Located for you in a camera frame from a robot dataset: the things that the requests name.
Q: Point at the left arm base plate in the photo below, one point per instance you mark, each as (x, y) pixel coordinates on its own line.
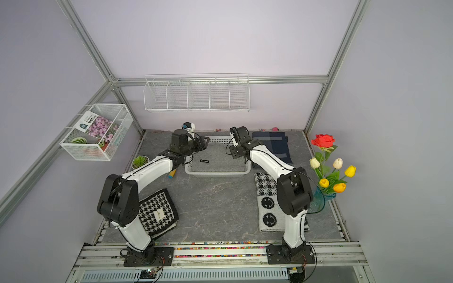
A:
(154, 256)

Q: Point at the white wire wall shelf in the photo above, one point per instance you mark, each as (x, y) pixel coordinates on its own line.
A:
(224, 92)

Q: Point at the grey scarf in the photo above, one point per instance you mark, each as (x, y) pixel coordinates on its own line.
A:
(214, 159)

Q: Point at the white plastic basket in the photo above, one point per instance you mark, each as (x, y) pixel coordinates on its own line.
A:
(216, 139)

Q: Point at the black white houndstooth scarf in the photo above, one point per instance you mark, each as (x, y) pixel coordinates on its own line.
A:
(158, 213)

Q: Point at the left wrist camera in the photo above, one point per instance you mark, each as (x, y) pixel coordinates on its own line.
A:
(190, 128)

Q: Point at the white mesh wall basket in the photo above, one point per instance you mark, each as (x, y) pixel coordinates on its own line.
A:
(83, 147)

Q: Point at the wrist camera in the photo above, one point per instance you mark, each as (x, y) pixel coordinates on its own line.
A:
(190, 128)
(234, 136)

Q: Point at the small potted green plant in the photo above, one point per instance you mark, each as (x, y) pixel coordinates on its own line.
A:
(139, 162)

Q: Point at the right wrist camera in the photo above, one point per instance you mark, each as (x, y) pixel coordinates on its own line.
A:
(234, 136)

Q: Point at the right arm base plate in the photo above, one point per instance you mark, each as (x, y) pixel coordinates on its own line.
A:
(283, 254)

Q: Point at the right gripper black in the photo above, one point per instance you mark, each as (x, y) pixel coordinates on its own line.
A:
(234, 152)

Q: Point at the smiley houndstooth white scarf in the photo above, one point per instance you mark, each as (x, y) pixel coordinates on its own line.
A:
(270, 216)

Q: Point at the flower seed packet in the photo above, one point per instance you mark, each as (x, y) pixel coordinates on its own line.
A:
(97, 126)

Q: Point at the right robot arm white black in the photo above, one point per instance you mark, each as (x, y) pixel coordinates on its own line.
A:
(294, 193)

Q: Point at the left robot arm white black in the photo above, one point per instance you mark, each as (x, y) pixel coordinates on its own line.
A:
(119, 199)

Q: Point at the green toy shovel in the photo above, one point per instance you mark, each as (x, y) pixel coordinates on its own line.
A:
(171, 174)

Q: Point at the blue glass vase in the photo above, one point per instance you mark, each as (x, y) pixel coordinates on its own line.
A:
(320, 200)

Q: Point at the navy striped folded scarf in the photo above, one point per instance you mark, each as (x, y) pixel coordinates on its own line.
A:
(277, 144)

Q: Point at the artificial flower bouquet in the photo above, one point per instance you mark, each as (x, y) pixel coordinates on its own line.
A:
(331, 177)

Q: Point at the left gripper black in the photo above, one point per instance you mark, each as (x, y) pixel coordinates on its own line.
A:
(200, 141)

